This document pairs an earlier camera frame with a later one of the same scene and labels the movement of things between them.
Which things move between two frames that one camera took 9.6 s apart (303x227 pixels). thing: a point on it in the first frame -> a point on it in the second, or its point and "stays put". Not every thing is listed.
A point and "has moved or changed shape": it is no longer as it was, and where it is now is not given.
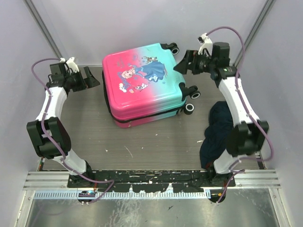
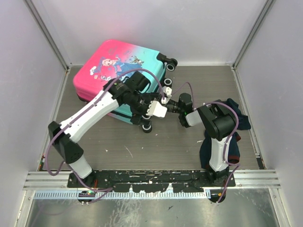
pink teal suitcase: [143, 85] has moved or changed shape
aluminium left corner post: [31, 6] stays put
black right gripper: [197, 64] -> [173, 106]
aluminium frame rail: [245, 179] stays put
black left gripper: [90, 82] -> [137, 115]
